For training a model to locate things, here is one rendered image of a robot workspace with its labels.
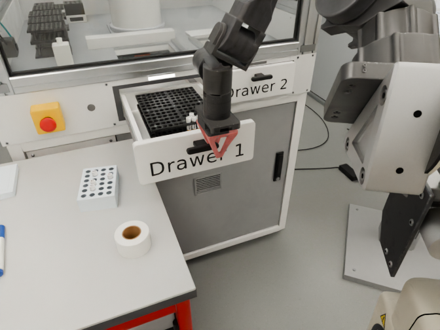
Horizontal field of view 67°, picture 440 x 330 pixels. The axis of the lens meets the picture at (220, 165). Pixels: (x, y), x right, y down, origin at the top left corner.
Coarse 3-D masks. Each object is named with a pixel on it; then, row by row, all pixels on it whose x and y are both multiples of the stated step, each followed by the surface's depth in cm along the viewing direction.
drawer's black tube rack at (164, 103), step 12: (144, 96) 97; (156, 96) 97; (168, 96) 97; (180, 96) 97; (192, 96) 97; (144, 108) 91; (156, 108) 91; (168, 108) 91; (180, 108) 91; (192, 108) 91; (144, 120) 91; (156, 120) 86; (168, 120) 85; (180, 120) 86; (156, 132) 84; (168, 132) 87; (180, 132) 86
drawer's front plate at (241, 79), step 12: (240, 72) 107; (252, 72) 108; (264, 72) 110; (276, 72) 112; (288, 72) 114; (240, 84) 109; (252, 84) 111; (264, 84) 113; (276, 84) 115; (288, 84) 116; (240, 96) 112; (252, 96) 114; (264, 96) 115
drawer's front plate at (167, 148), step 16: (240, 128) 79; (144, 144) 71; (160, 144) 73; (176, 144) 74; (192, 144) 76; (144, 160) 73; (160, 160) 75; (176, 160) 77; (192, 160) 78; (224, 160) 82; (240, 160) 84; (144, 176) 76; (160, 176) 78; (176, 176) 79
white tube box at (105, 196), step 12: (96, 168) 86; (108, 168) 86; (84, 180) 82; (96, 180) 83; (108, 180) 82; (84, 192) 78; (96, 192) 78; (108, 192) 79; (84, 204) 77; (96, 204) 78; (108, 204) 78
